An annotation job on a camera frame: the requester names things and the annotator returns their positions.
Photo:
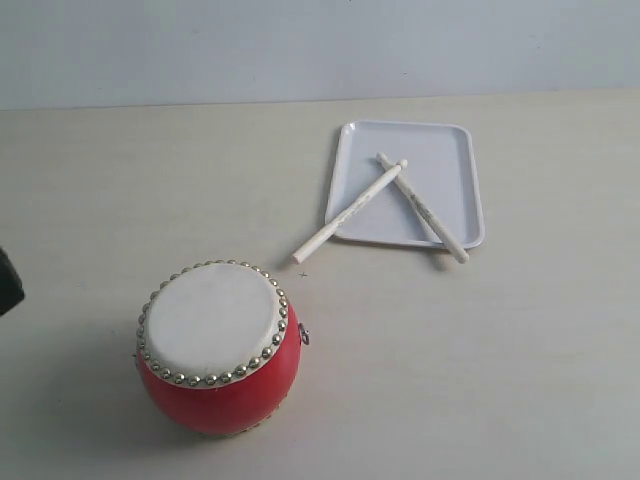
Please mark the small red drum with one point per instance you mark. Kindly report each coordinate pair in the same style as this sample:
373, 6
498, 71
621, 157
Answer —
218, 346

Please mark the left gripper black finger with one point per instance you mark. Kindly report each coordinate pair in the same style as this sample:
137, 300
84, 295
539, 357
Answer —
11, 288

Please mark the white plastic tray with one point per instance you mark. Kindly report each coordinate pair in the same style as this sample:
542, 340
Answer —
441, 171

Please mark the white wooden drumstick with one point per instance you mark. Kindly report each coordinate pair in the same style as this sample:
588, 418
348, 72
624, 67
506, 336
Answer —
430, 220
329, 229

